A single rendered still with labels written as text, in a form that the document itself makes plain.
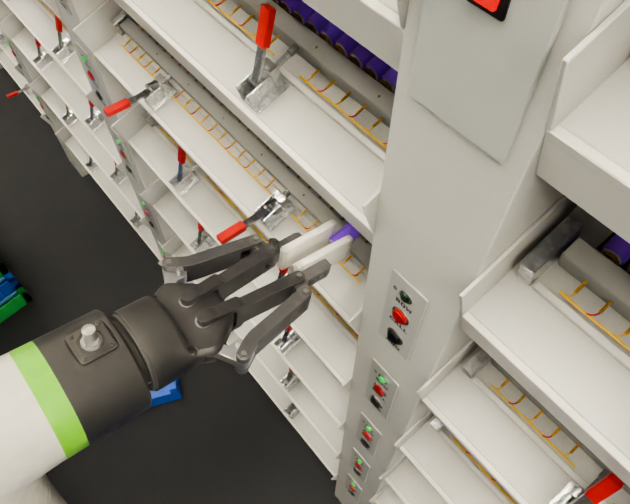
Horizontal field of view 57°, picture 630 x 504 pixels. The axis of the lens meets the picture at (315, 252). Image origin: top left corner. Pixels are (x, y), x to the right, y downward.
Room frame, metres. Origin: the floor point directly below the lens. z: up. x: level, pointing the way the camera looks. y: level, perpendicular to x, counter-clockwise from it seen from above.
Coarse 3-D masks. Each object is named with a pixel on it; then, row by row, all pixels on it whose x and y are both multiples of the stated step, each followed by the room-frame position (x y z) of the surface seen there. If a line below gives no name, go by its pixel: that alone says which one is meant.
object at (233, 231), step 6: (264, 210) 0.41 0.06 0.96; (270, 210) 0.41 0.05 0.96; (252, 216) 0.40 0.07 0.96; (258, 216) 0.40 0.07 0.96; (264, 216) 0.40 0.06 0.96; (240, 222) 0.39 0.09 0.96; (246, 222) 0.39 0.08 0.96; (252, 222) 0.39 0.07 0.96; (228, 228) 0.38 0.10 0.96; (234, 228) 0.38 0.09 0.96; (240, 228) 0.38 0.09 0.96; (246, 228) 0.39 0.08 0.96; (222, 234) 0.38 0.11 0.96; (228, 234) 0.38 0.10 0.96; (234, 234) 0.38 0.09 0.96; (222, 240) 0.37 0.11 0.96; (228, 240) 0.37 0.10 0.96
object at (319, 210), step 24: (120, 24) 0.74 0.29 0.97; (144, 48) 0.69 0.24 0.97; (168, 72) 0.64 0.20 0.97; (192, 96) 0.59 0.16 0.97; (216, 120) 0.55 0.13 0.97; (240, 144) 0.51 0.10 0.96; (264, 168) 0.48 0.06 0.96; (312, 192) 0.43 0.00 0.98; (336, 216) 0.39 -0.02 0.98; (360, 240) 0.36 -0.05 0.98
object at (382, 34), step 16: (304, 0) 0.35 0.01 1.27; (320, 0) 0.33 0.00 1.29; (336, 0) 0.32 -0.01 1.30; (352, 0) 0.30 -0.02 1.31; (368, 0) 0.29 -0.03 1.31; (384, 0) 0.29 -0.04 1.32; (400, 0) 0.26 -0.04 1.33; (336, 16) 0.32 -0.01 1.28; (352, 16) 0.31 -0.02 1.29; (368, 16) 0.29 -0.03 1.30; (384, 16) 0.28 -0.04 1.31; (400, 16) 0.27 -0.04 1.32; (352, 32) 0.31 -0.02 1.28; (368, 32) 0.30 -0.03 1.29; (384, 32) 0.28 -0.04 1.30; (400, 32) 0.27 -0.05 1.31; (368, 48) 0.30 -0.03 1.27; (384, 48) 0.29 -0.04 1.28; (400, 48) 0.27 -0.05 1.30
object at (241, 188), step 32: (96, 32) 0.74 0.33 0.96; (128, 64) 0.70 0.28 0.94; (192, 128) 0.56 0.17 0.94; (224, 160) 0.51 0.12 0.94; (224, 192) 0.47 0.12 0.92; (256, 192) 0.45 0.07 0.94; (256, 224) 0.41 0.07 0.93; (288, 224) 0.41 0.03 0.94; (320, 288) 0.32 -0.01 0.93; (352, 288) 0.32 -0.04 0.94; (352, 320) 0.26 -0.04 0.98
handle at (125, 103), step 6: (150, 90) 0.62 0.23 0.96; (138, 96) 0.61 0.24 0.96; (144, 96) 0.61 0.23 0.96; (120, 102) 0.59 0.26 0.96; (126, 102) 0.59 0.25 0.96; (132, 102) 0.60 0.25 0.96; (108, 108) 0.58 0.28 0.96; (114, 108) 0.58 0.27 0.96; (120, 108) 0.58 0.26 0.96; (126, 108) 0.59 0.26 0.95; (108, 114) 0.57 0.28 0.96
